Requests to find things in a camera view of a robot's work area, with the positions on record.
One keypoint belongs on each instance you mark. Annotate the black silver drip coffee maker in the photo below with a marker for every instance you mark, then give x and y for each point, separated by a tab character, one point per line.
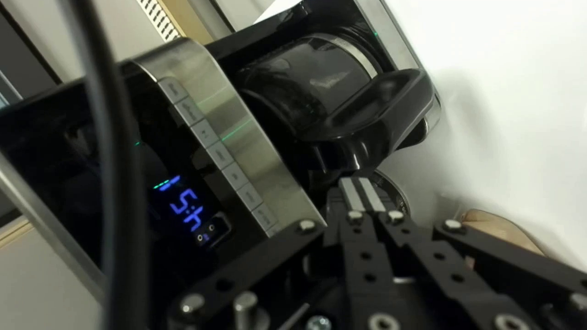
202	103

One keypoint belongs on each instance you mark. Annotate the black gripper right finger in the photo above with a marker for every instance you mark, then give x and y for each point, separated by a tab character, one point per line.
451	276

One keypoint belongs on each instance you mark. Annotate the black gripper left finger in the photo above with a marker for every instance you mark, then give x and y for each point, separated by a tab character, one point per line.
367	276

